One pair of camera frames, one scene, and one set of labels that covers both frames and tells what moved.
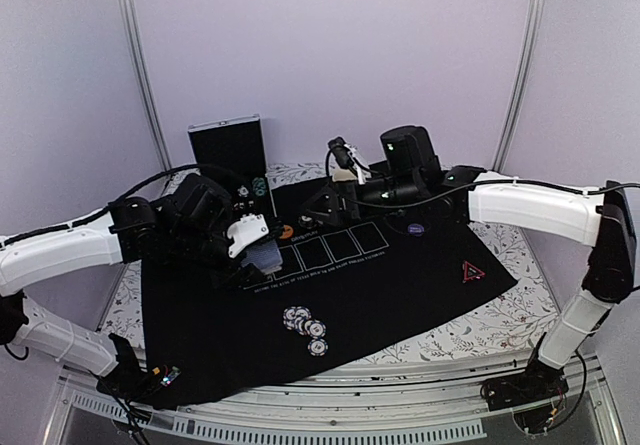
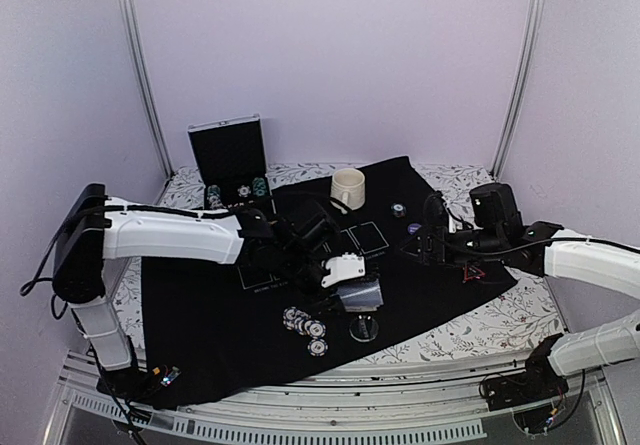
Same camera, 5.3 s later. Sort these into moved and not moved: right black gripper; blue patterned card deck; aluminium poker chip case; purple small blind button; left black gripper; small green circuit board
Moved: blue patterned card deck; right black gripper; left black gripper
Not moved: purple small blind button; small green circuit board; aluminium poker chip case
